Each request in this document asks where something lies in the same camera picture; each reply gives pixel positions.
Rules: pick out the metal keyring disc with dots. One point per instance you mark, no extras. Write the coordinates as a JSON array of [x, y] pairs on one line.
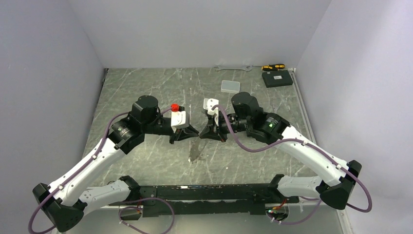
[[196, 149]]

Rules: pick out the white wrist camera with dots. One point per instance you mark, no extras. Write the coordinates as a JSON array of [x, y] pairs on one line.
[[212, 112], [179, 117]]

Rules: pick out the silver open-end wrench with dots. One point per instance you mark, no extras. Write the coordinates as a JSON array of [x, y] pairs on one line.
[[242, 68]]

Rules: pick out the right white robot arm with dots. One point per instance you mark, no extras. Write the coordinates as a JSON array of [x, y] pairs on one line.
[[335, 178]]

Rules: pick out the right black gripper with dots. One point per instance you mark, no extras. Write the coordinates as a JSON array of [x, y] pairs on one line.
[[214, 130]]

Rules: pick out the black rectangular box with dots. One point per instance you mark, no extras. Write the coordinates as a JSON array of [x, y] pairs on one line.
[[277, 78]]

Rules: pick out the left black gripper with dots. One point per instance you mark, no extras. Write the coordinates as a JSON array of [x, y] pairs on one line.
[[181, 134]]

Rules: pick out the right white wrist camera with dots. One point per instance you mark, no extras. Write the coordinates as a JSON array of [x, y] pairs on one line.
[[212, 112]]

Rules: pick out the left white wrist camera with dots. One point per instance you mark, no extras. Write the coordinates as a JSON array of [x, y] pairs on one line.
[[179, 117]]

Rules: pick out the white plastic box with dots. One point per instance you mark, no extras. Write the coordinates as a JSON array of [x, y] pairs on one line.
[[228, 86]]

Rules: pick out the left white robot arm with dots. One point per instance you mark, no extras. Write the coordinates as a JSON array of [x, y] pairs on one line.
[[68, 199]]

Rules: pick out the yellow black screwdriver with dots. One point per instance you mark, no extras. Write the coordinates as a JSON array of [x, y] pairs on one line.
[[273, 67]]

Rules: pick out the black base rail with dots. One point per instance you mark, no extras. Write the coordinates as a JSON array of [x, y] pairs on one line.
[[254, 199]]

